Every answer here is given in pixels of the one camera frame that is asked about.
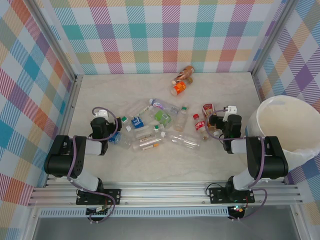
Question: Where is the white slotted cable duct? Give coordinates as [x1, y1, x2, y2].
[39, 208, 231, 218]

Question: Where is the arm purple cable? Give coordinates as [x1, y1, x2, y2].
[66, 106, 120, 225]
[204, 106, 268, 222]

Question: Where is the green label bottle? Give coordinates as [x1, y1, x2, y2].
[149, 109, 173, 130]

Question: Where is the brown label bottle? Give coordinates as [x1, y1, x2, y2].
[172, 65, 196, 85]

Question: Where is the white round bin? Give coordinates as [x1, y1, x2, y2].
[246, 96, 320, 173]

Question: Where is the orange label bottle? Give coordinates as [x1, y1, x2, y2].
[170, 81, 188, 96]

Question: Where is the beige bottle green band cap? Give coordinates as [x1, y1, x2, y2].
[173, 105, 190, 133]

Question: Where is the clear bottle green cap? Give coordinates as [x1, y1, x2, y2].
[133, 124, 161, 141]

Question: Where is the blue white label bottle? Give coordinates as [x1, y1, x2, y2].
[125, 115, 147, 132]

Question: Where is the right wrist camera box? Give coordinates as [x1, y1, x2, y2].
[223, 104, 238, 122]

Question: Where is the small electronics board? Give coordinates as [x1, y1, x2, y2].
[228, 204, 247, 218]
[86, 204, 111, 217]

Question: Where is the clear bottle pink purple label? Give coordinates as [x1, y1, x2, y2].
[149, 98, 181, 115]

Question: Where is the red carton box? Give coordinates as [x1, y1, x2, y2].
[201, 103, 218, 118]

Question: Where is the clear bottle white cap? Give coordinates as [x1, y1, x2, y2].
[131, 131, 167, 153]

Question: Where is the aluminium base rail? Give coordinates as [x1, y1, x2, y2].
[27, 178, 303, 208]

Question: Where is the clear bottle blue label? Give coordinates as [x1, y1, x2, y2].
[108, 131, 133, 151]

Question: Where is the red cola bottle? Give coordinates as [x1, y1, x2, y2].
[192, 113, 209, 139]

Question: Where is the grey metal lower shelf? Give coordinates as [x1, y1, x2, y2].
[32, 216, 301, 240]

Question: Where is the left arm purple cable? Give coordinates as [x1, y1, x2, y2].
[66, 106, 120, 225]

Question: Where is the aluminium side rail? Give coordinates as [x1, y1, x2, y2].
[44, 74, 85, 188]
[251, 72, 267, 106]

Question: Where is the aluminium frame post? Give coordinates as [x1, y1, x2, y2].
[28, 0, 85, 83]
[251, 0, 298, 76]

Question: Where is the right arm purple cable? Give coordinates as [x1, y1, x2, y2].
[204, 106, 268, 222]

